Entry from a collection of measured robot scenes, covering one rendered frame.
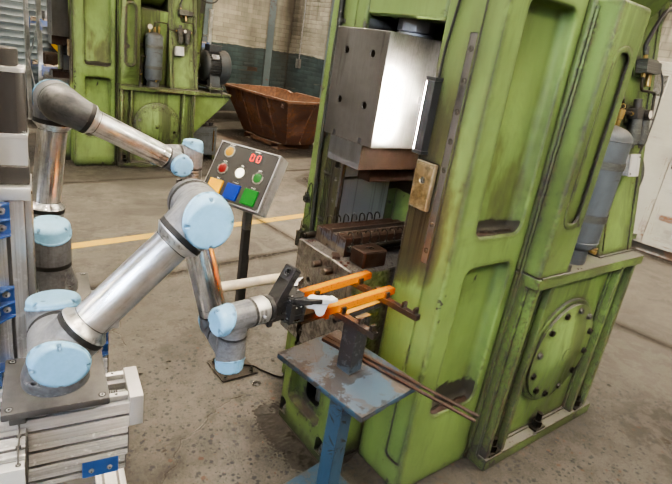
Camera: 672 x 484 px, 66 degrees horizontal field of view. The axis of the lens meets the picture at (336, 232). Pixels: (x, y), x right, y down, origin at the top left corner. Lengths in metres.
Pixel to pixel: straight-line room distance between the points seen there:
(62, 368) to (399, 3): 1.60
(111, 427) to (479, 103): 1.42
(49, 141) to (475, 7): 1.40
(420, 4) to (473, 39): 0.28
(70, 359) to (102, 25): 5.59
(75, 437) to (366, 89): 1.40
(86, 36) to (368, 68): 4.92
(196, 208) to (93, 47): 5.51
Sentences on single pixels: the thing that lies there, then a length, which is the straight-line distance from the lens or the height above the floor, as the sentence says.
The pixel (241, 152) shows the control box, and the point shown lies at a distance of 2.46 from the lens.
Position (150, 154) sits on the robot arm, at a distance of 1.81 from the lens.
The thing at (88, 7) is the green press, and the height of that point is 1.71.
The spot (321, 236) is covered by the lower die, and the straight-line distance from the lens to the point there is 2.16.
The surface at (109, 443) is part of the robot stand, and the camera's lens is 1.56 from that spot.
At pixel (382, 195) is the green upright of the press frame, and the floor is 1.07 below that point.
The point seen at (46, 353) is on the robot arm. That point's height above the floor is 1.02.
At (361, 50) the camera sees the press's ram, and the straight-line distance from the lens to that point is 1.98.
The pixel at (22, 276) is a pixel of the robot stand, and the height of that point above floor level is 1.02.
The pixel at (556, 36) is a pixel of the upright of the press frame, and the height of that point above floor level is 1.84.
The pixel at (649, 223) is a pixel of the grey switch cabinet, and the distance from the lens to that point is 6.98.
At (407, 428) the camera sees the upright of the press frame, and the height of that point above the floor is 0.33.
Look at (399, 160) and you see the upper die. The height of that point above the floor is 1.31.
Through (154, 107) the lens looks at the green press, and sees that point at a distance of 6.65.
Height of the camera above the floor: 1.68
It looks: 19 degrees down
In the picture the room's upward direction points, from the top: 9 degrees clockwise
